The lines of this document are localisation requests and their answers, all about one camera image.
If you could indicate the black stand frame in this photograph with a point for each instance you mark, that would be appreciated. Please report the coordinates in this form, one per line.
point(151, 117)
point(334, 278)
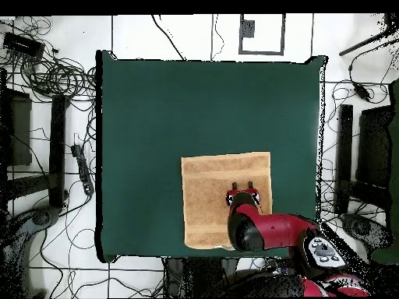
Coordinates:
point(344, 149)
point(57, 149)

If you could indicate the black power adapter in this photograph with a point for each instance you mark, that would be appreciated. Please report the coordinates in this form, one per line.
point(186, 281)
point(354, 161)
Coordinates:
point(362, 92)

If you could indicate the dark green table cloth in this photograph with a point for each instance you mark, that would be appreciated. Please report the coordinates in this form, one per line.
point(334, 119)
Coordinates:
point(156, 109)

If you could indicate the black power strip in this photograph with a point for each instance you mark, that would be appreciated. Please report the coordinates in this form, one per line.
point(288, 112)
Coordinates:
point(83, 169)

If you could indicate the dark stand base leg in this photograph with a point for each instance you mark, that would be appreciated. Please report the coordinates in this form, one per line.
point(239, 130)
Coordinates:
point(364, 227)
point(40, 218)

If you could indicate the tan terry towel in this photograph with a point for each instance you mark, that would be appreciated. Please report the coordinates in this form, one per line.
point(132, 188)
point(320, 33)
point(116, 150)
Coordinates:
point(205, 199)

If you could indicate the black box device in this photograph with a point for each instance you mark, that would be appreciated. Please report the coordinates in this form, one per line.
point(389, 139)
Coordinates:
point(23, 45)

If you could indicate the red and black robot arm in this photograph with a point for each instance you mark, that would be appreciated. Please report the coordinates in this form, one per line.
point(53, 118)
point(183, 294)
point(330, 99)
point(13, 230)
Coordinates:
point(280, 227)

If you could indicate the black rod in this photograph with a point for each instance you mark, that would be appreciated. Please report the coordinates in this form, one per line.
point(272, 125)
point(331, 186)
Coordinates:
point(364, 42)

